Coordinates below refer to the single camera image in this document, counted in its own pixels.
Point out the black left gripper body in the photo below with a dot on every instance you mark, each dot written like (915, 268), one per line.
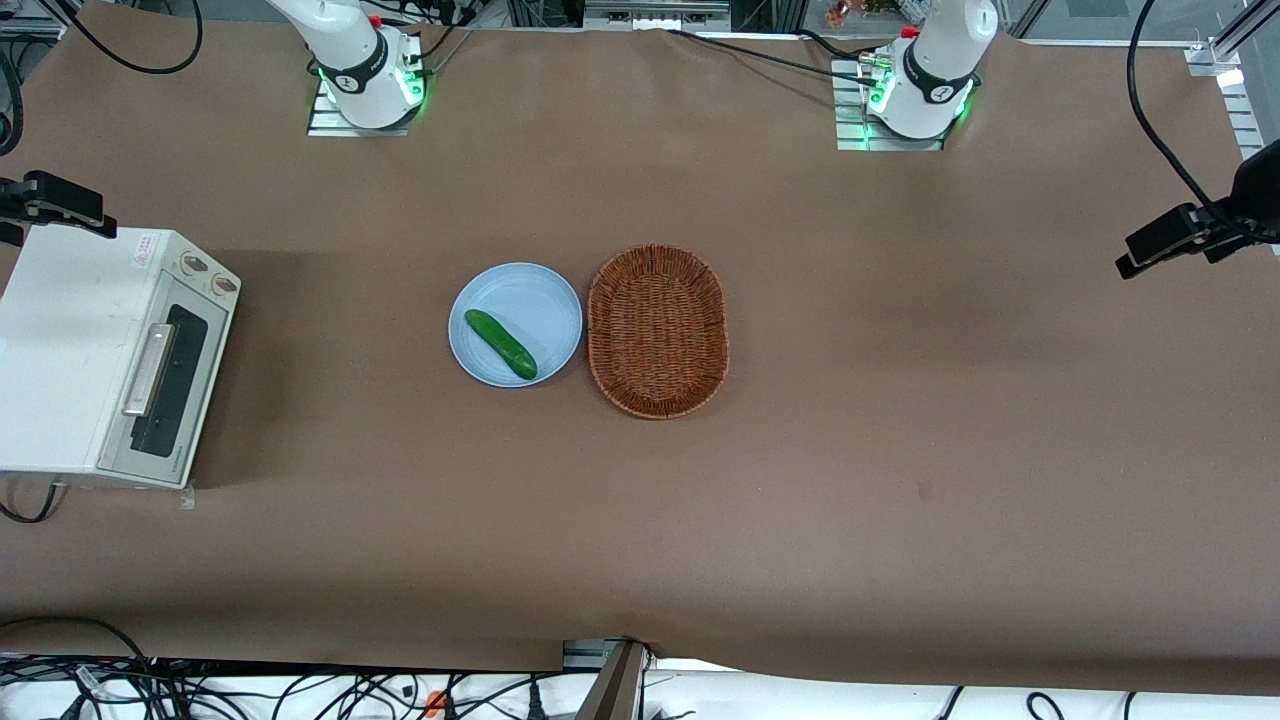
(1256, 190)

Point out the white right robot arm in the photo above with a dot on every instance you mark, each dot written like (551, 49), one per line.
(350, 50)

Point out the brown table cover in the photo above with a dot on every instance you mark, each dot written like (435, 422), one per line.
(900, 400)

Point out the green cucumber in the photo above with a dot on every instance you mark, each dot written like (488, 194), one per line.
(500, 343)

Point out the white toaster oven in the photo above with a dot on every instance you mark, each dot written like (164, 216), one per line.
(60, 350)

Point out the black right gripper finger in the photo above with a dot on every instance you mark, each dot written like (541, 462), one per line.
(10, 235)

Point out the brown wicker basket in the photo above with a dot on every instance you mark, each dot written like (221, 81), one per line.
(655, 330)

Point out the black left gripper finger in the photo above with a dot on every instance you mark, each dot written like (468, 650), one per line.
(1227, 250)

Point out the slotted aluminium plate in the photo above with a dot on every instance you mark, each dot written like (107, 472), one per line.
(1250, 120)

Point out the aluminium frame bar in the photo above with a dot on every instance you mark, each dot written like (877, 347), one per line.
(610, 690)

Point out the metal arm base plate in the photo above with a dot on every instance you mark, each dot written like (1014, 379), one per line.
(330, 125)
(850, 120)

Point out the aluminium corner bracket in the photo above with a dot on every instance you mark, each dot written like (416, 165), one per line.
(1212, 60)

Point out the light blue plate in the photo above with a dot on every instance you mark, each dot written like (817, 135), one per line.
(530, 300)

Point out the beige oven knob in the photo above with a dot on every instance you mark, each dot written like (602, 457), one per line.
(193, 264)
(225, 285)

